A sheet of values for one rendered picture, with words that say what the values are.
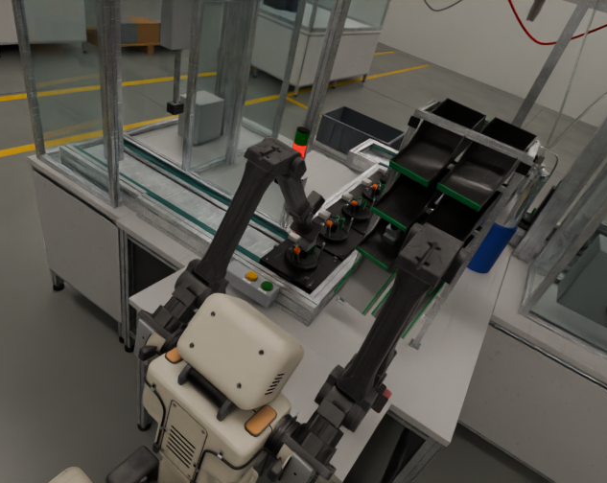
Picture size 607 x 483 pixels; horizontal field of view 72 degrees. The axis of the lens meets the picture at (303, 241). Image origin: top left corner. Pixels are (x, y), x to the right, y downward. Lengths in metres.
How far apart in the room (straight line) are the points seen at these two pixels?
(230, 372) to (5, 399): 1.74
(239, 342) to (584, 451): 1.94
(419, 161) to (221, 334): 0.77
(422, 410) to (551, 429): 1.00
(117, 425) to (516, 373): 1.85
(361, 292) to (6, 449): 1.63
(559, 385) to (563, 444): 0.34
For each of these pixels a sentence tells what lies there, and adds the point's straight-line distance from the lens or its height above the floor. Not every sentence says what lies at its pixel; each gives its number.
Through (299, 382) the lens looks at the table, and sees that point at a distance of 1.41.
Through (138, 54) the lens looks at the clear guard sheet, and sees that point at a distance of 2.48.
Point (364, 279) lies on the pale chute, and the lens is 1.51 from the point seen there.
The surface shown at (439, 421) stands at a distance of 1.52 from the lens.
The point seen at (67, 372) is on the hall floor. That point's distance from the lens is 2.47.
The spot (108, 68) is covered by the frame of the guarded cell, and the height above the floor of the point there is 1.46.
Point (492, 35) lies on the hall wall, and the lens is 11.97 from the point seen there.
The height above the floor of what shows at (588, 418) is 0.62.
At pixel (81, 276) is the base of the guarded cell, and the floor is 0.30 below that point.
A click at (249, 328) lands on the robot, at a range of 0.81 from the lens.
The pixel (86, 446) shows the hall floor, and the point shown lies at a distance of 2.25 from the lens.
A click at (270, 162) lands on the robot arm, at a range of 0.90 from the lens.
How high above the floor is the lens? 1.99
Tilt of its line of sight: 36 degrees down
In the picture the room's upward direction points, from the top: 17 degrees clockwise
